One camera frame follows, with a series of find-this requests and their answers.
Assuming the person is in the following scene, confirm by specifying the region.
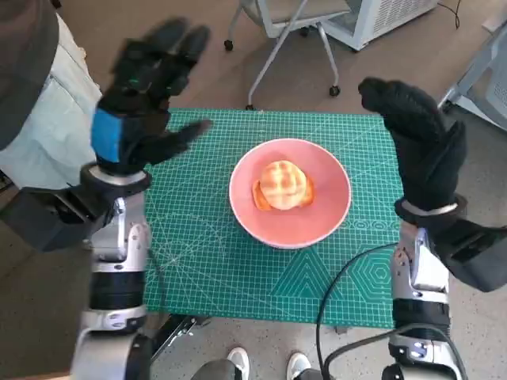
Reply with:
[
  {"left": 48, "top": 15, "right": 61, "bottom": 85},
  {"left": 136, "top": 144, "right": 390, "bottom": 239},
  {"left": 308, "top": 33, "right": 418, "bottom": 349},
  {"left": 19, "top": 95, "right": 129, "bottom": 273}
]
[{"left": 0, "top": 0, "right": 104, "bottom": 191}]

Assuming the grey metal rack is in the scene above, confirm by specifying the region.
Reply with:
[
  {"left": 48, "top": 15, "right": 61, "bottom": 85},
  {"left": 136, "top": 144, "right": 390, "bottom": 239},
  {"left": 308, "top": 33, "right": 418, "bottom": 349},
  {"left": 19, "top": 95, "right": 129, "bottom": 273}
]
[{"left": 437, "top": 19, "right": 507, "bottom": 131}]

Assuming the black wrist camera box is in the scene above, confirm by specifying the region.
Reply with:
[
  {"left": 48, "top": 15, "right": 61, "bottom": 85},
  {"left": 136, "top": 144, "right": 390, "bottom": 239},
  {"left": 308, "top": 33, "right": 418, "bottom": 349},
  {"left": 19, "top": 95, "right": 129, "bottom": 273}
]
[
  {"left": 0, "top": 185, "right": 112, "bottom": 253},
  {"left": 425, "top": 217, "right": 507, "bottom": 294}
]

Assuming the long toy bread loaf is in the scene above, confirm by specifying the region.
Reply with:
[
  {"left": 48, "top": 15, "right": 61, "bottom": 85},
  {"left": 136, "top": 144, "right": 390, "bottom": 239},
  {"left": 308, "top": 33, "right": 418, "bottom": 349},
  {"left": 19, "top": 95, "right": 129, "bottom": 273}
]
[{"left": 252, "top": 177, "right": 316, "bottom": 210}]

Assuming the black folding table leg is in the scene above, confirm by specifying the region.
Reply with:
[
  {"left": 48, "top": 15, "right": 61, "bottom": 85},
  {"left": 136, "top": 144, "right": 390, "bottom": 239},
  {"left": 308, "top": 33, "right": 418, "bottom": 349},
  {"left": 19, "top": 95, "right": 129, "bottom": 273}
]
[{"left": 150, "top": 314, "right": 213, "bottom": 361}]

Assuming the round toy bread bun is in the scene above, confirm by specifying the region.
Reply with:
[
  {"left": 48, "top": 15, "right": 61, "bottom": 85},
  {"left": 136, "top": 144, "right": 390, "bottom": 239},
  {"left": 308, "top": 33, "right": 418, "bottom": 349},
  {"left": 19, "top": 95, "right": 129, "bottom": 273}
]
[{"left": 259, "top": 160, "right": 308, "bottom": 211}]

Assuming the white perforated cabinet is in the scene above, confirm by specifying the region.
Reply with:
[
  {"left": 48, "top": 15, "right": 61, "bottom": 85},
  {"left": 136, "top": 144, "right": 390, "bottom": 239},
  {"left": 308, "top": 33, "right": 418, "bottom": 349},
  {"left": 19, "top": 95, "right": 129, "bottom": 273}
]
[{"left": 322, "top": 0, "right": 440, "bottom": 51}]

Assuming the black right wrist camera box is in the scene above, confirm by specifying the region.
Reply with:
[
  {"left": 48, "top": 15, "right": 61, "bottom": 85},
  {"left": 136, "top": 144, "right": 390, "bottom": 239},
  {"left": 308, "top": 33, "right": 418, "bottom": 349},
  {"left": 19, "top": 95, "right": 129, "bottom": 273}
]
[{"left": 425, "top": 217, "right": 507, "bottom": 294}]

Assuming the pink bowl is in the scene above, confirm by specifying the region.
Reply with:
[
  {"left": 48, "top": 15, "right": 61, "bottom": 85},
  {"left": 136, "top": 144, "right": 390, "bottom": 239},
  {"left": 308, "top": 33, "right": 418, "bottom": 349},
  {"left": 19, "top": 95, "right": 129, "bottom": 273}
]
[{"left": 228, "top": 138, "right": 353, "bottom": 250}]

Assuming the green cutting mat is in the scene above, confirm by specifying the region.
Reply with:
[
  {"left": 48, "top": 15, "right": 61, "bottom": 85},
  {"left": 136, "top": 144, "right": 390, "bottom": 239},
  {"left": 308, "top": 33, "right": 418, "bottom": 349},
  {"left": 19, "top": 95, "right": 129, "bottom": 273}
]
[{"left": 142, "top": 108, "right": 405, "bottom": 329}]

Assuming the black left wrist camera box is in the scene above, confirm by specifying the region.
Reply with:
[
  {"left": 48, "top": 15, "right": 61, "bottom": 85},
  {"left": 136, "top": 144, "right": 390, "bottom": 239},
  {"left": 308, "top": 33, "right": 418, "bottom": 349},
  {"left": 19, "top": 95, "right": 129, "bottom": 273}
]
[{"left": 0, "top": 185, "right": 112, "bottom": 253}]

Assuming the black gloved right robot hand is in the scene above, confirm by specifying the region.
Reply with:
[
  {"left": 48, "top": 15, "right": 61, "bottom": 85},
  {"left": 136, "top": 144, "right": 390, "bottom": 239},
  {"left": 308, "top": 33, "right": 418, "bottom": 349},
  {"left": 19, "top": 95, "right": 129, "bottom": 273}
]
[{"left": 358, "top": 77, "right": 468, "bottom": 211}]

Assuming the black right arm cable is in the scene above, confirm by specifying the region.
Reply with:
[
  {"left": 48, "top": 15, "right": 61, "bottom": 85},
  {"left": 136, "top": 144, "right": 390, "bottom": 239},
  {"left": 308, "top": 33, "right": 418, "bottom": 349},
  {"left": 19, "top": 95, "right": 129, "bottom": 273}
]
[{"left": 315, "top": 243, "right": 397, "bottom": 380}]

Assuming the right robot leg white foot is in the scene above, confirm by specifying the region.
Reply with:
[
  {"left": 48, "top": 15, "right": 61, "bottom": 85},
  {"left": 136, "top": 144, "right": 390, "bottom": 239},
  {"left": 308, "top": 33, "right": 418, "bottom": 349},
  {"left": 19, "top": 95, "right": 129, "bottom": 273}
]
[{"left": 287, "top": 351, "right": 337, "bottom": 380}]

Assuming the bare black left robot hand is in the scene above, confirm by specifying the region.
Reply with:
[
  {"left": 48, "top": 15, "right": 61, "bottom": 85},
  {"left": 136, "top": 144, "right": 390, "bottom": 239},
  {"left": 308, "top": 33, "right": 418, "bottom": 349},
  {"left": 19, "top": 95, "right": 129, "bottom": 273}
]
[{"left": 91, "top": 17, "right": 213, "bottom": 175}]

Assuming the thin black floor cable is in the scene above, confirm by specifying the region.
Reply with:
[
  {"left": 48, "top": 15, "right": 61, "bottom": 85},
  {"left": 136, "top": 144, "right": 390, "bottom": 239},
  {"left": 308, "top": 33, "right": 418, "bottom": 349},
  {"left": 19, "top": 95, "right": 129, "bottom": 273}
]
[{"left": 437, "top": 0, "right": 463, "bottom": 31}]

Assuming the grey office chair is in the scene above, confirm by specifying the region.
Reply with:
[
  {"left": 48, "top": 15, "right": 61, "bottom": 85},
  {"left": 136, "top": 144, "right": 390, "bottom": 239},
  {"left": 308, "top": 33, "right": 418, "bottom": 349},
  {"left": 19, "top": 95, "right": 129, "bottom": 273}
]
[{"left": 223, "top": 0, "right": 360, "bottom": 112}]

